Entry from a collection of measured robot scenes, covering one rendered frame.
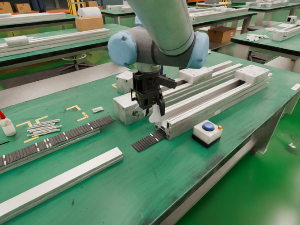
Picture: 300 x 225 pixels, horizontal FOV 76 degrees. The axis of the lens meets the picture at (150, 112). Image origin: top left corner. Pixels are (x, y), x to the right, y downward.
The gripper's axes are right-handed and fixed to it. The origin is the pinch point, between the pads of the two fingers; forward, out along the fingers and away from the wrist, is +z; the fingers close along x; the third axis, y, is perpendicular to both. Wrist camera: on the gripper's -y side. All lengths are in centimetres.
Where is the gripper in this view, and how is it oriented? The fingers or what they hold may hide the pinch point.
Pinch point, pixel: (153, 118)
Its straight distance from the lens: 72.4
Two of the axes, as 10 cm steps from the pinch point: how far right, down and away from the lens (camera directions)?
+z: 0.0, 8.3, 5.6
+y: -8.0, 3.4, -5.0
